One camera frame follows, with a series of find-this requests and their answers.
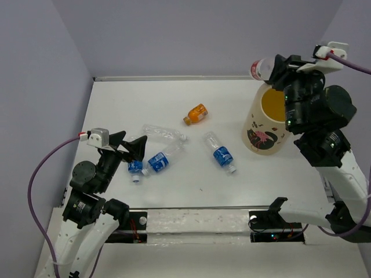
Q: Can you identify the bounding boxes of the blue label bottle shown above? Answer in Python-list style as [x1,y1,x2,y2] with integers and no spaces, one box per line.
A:
[128,160,143,183]
[203,131,237,174]
[141,141,185,177]

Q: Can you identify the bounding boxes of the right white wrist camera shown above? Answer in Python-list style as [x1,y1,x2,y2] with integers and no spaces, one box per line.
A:
[296,41,349,75]

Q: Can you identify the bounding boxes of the clear bottle with red cap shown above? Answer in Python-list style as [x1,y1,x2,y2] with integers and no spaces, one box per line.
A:
[250,57,274,81]

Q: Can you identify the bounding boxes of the small orange juice bottle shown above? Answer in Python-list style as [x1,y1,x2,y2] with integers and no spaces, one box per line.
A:
[183,104,208,126]

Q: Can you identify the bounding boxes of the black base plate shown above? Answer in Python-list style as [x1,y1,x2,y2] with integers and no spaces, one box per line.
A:
[106,210,148,244]
[248,210,305,243]

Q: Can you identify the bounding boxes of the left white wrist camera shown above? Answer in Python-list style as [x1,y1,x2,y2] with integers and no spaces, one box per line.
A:
[79,128,109,149]

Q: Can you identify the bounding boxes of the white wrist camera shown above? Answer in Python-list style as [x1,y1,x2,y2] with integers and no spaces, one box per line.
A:
[296,41,349,75]
[79,128,109,149]

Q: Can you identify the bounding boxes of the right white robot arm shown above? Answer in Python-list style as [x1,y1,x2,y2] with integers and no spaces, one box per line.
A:
[266,51,370,243]

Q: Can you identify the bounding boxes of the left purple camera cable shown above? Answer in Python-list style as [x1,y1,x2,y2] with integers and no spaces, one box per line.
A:
[28,136,102,278]

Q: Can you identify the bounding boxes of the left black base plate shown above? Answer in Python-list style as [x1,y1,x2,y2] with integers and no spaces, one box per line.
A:
[106,210,148,244]

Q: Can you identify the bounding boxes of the cream bin with cat print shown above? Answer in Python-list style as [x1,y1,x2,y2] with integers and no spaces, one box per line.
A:
[242,83,290,155]

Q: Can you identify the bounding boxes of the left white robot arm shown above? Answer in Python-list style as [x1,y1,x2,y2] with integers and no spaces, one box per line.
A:
[27,128,147,277]

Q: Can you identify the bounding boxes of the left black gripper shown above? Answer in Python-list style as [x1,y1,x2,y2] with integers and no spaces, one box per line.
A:
[98,130,148,191]

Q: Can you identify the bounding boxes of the clear plastic bottle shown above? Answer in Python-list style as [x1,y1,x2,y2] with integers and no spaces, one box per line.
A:
[141,125,188,144]

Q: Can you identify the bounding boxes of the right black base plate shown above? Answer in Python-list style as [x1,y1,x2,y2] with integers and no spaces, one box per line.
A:
[248,210,305,243]

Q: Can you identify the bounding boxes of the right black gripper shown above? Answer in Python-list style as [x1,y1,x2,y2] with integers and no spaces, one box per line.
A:
[265,53,321,130]

